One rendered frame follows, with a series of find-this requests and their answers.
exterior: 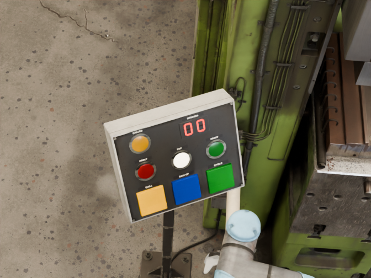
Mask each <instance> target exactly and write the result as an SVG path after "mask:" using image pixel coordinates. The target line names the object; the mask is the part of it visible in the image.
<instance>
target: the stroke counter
mask: <svg viewBox="0 0 371 278"><path fill-rule="evenodd" d="M198 121H203V124H202V125H198ZM198 121H197V126H198V127H197V128H198V131H199V132H201V131H204V130H205V125H204V120H203V119H201V120H198ZM189 124H190V123H188V124H185V125H184V130H185V135H187V136H188V135H191V134H192V133H193V130H192V129H191V128H192V124H190V128H189V129H186V125H189ZM200 126H204V129H203V130H199V127H200ZM190 129H191V132H192V133H190V134H187V132H186V131H187V130H190Z"/></svg>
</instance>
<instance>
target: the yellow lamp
mask: <svg viewBox="0 0 371 278"><path fill-rule="evenodd" d="M148 145H149V142H148V139H147V138H146V137H144V136H139V137H137V138H135V139H134V140H133V142H132V148H133V150H135V151H137V152H141V151H144V150H145V149H146V148H147V147H148Z"/></svg>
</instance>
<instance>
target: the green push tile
mask: <svg viewBox="0 0 371 278"><path fill-rule="evenodd" d="M206 178H207V182H208V189H209V193H210V194H212V193H215V192H218V191H222V190H225V189H228V188H231V187H233V186H235V183H234V175H233V170H232V164H231V163H228V164H225V165H221V166H219V167H216V168H213V169H209V170H206Z"/></svg>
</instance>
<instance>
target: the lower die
mask: <svg viewBox="0 0 371 278"><path fill-rule="evenodd" d="M328 46H331V47H333V48H334V49H335V51H334V53H332V49H326V52H325V55H324V57H323V60H324V59H326V58H333V59H335V64H334V65H333V61H332V60H326V61H325V63H324V66H323V68H322V74H323V72H324V71H325V70H334V71H335V72H336V75H335V76H334V77H333V74H334V73H333V72H326V73H325V76H324V79H323V86H324V84H325V83H326V82H328V81H333V82H335V83H336V84H337V85H336V88H334V84H332V83H329V84H326V87H325V89H324V92H323V94H324V97H325V95H326V94H330V93H332V94H335V95H337V100H334V99H335V97H334V96H333V95H330V96H327V97H326V100H325V103H324V110H325V108H326V107H328V106H336V107H337V108H338V112H337V113H336V112H335V111H336V109H334V108H329V109H327V112H326V114H325V117H324V118H325V122H326V120H328V119H336V120H338V122H339V123H338V125H337V126H336V121H329V122H328V123H327V125H326V128H325V142H326V155H332V156H346V157H361V158H371V146H369V145H368V143H369V141H368V128H367V115H366V108H365V95H364V86H363V85H355V78H354V64H353V61H351V60H345V54H344V45H343V32H339V33H338V34H334V33H332V34H331V37H330V40H329V42H328ZM323 60H322V61H323ZM354 154H356V156H353V155H354Z"/></svg>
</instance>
